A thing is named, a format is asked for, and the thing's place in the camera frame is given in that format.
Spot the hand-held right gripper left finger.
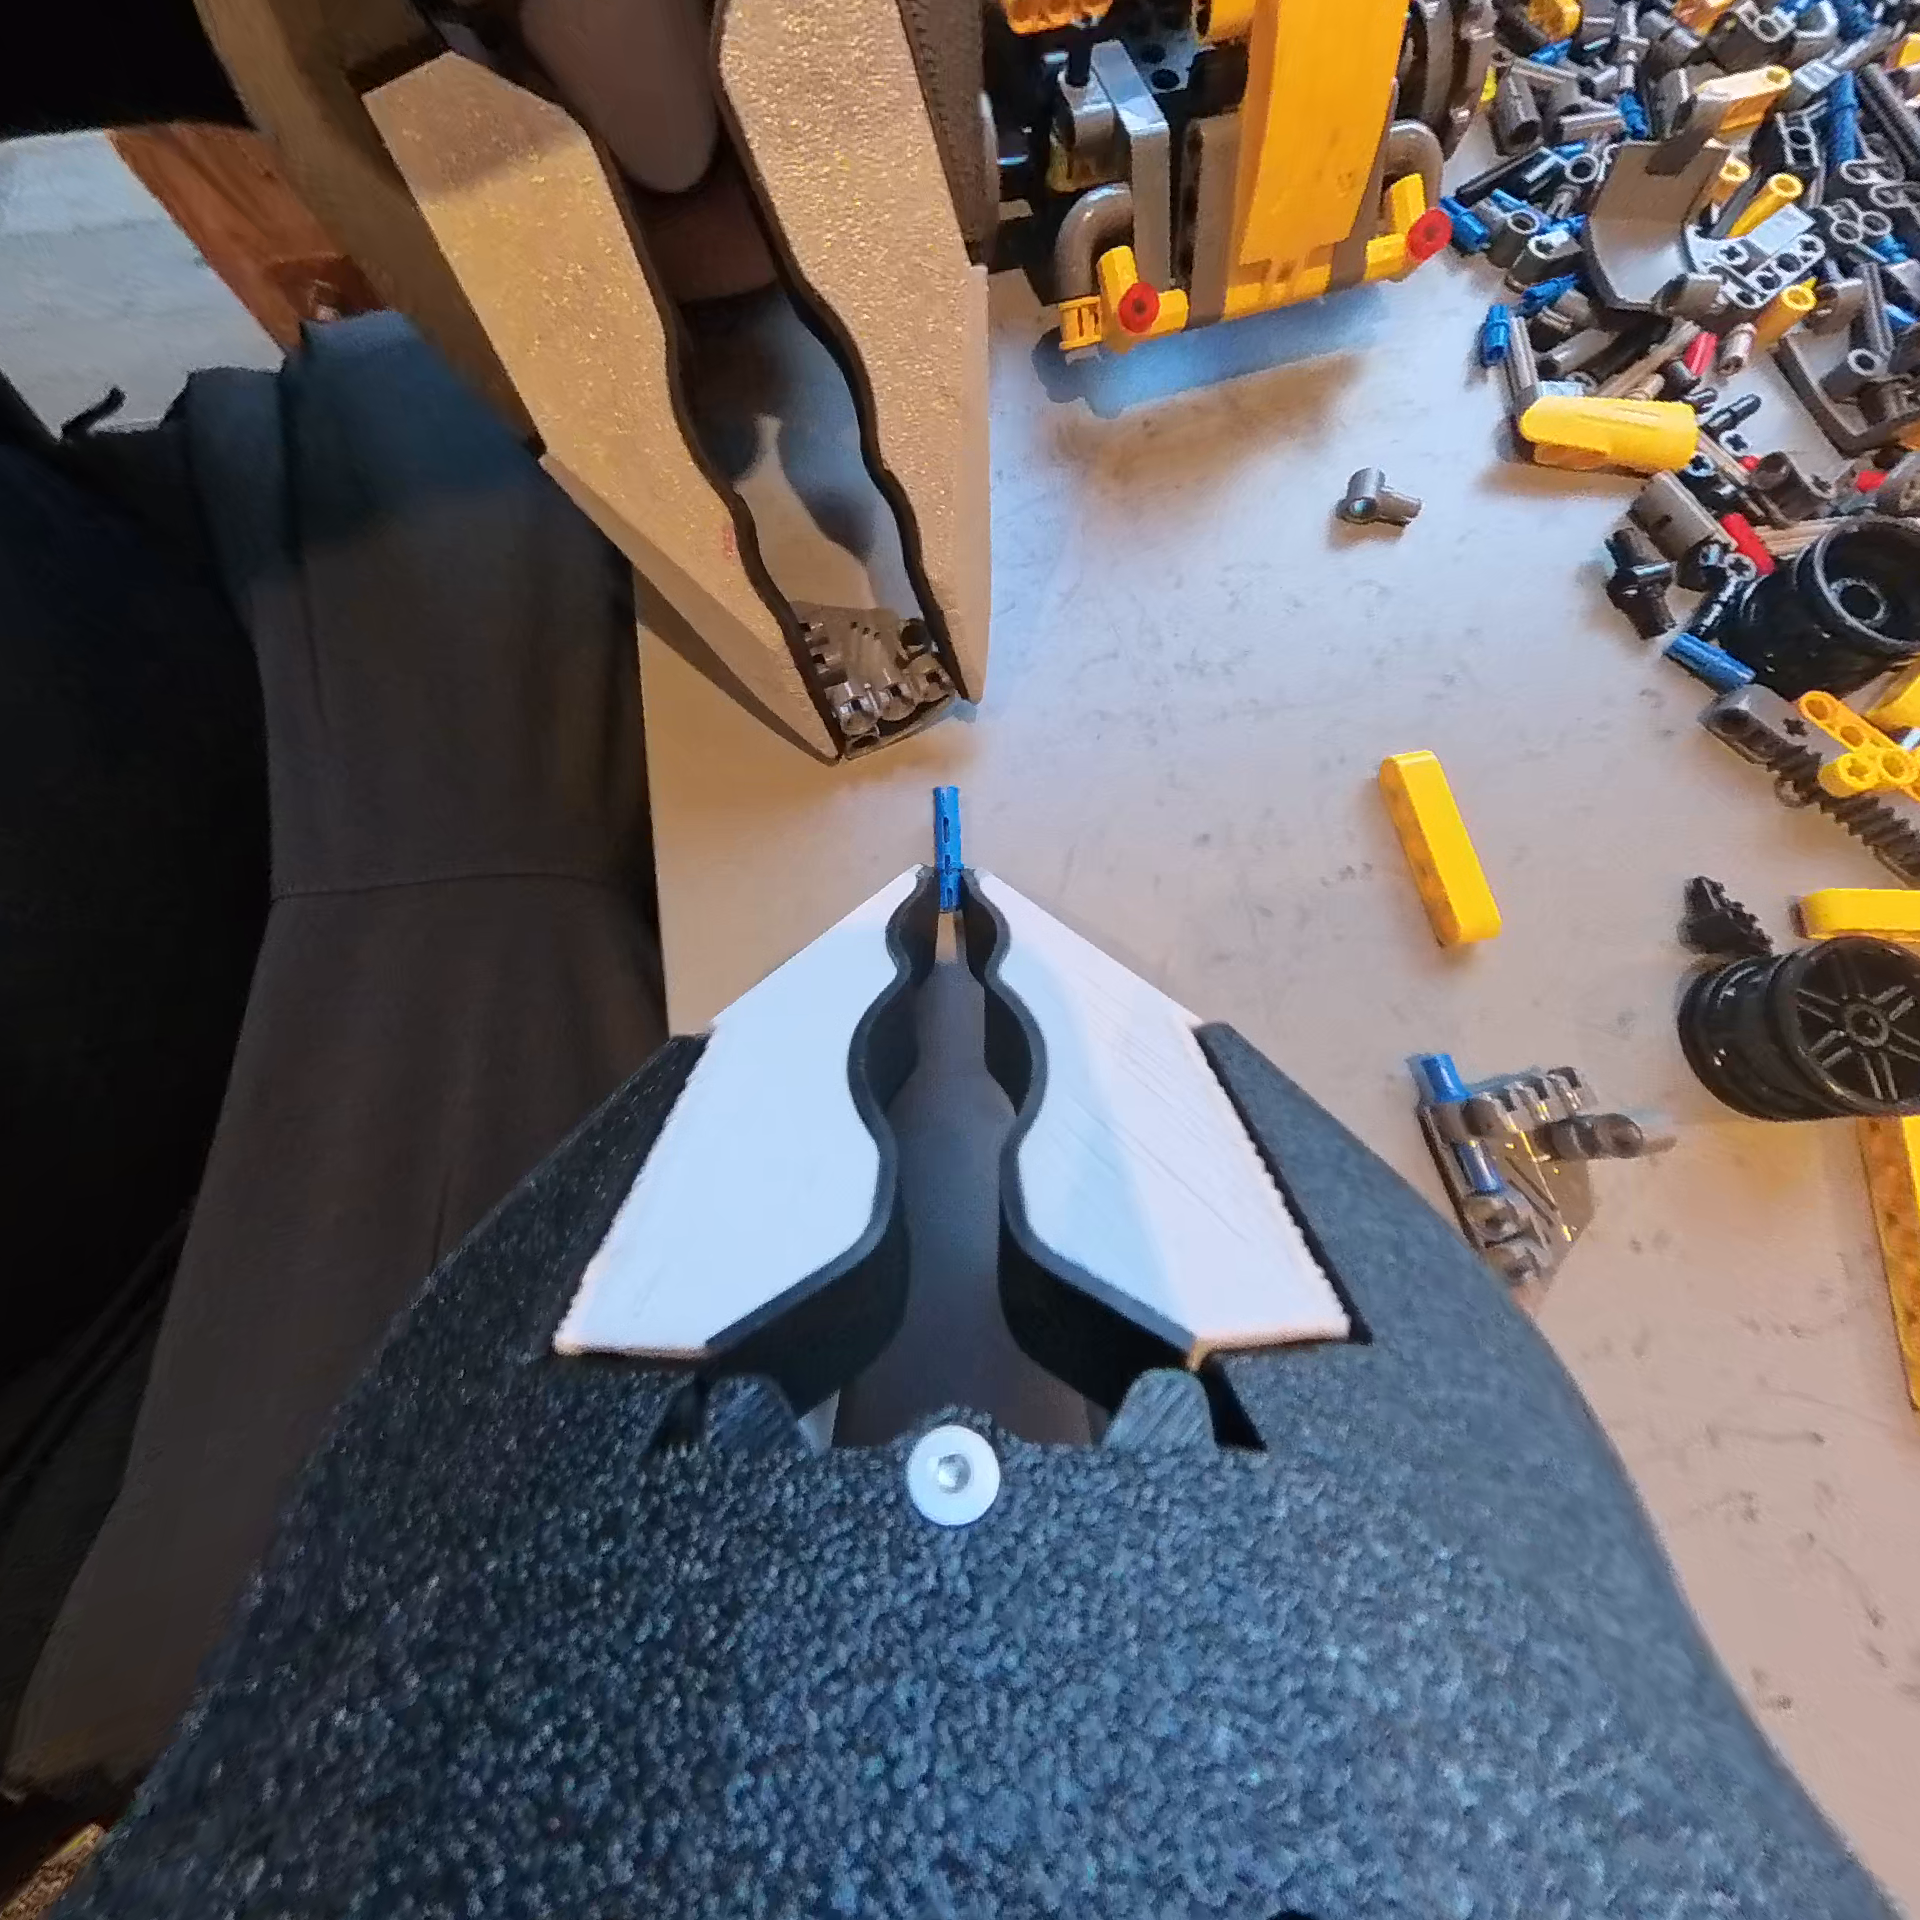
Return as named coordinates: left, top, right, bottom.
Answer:
left=553, top=864, right=935, bottom=1424

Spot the pile of toy brick pieces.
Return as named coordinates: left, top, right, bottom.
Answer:
left=1434, top=0, right=1920, bottom=1416

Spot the small grey brick assembly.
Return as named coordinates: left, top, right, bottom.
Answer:
left=1407, top=1049, right=1682, bottom=1290

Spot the grey desk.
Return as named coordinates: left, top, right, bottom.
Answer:
left=638, top=231, right=1920, bottom=1920

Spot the yellow toy beam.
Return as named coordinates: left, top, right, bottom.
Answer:
left=1382, top=749, right=1506, bottom=944

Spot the yellow black toy brick vehicle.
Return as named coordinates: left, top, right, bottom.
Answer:
left=981, top=0, right=1506, bottom=357

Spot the person's left hand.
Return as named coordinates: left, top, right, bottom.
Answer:
left=639, top=187, right=790, bottom=312

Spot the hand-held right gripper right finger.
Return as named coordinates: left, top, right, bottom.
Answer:
left=966, top=867, right=1350, bottom=1456

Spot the grey toy panel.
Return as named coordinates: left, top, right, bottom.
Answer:
left=790, top=603, right=966, bottom=749

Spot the black toy wheel hub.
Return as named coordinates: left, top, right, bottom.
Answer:
left=1674, top=938, right=1920, bottom=1123
left=1723, top=513, right=1920, bottom=701

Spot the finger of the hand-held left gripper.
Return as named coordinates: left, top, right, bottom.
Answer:
left=364, top=87, right=855, bottom=771
left=716, top=0, right=1001, bottom=701

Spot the wooden post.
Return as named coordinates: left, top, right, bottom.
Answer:
left=113, top=126, right=378, bottom=357

